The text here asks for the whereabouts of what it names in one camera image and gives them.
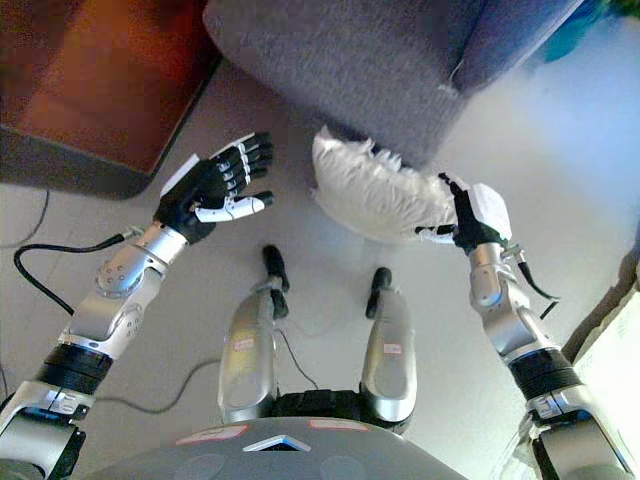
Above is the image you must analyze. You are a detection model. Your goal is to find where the brown wooden cabinet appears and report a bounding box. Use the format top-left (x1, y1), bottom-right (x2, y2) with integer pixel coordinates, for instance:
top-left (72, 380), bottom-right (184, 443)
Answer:
top-left (0, 0), bottom-right (224, 200)

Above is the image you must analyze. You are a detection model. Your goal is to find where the silver robot leg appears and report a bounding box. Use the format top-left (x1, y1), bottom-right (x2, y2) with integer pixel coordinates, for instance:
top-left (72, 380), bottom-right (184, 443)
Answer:
top-left (217, 244), bottom-right (291, 425)
top-left (359, 267), bottom-right (418, 426)

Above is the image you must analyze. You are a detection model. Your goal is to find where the teal green object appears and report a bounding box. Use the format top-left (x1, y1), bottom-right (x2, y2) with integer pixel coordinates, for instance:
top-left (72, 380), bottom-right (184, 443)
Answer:
top-left (542, 0), bottom-right (640, 64)

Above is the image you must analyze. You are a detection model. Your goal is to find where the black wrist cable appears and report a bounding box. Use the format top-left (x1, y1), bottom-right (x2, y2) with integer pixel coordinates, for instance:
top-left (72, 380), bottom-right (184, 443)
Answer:
top-left (13, 225), bottom-right (147, 316)
top-left (505, 244), bottom-right (562, 319)

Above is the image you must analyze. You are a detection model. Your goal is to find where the white fluffy pillow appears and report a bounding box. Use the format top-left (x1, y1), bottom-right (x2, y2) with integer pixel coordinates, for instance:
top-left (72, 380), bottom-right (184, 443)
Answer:
top-left (309, 128), bottom-right (458, 245)

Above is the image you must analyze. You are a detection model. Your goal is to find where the beige cardboard box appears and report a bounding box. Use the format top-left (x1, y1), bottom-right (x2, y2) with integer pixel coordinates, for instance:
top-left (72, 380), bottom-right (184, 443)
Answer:
top-left (559, 259), bottom-right (640, 480)

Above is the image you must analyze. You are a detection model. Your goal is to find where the silver right robot leg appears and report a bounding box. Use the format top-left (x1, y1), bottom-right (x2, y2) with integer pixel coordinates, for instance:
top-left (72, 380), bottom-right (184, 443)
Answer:
top-left (359, 267), bottom-right (418, 426)

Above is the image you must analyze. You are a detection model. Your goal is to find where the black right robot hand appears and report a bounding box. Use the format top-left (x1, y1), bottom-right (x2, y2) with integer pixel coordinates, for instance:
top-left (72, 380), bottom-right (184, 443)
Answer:
top-left (415, 172), bottom-right (512, 252)

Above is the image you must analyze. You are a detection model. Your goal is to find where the silver left robot leg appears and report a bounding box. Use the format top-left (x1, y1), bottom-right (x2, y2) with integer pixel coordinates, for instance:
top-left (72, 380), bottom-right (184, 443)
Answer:
top-left (217, 244), bottom-right (291, 425)

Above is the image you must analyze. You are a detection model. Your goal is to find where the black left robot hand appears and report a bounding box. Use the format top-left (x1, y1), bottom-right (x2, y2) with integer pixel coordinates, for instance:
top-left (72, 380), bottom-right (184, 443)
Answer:
top-left (152, 131), bottom-right (276, 246)

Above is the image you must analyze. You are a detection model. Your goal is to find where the grey robot torso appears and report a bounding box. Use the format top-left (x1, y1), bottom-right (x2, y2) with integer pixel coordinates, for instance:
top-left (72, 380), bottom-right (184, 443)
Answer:
top-left (97, 389), bottom-right (471, 480)

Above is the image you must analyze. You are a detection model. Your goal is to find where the thin grey floor cable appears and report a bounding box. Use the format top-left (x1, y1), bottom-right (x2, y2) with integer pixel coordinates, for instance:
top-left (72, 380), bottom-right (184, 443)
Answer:
top-left (94, 319), bottom-right (331, 414)

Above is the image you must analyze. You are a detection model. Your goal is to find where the grey fabric sofa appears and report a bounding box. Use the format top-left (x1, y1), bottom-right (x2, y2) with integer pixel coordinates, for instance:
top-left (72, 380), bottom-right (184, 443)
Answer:
top-left (201, 0), bottom-right (586, 170)

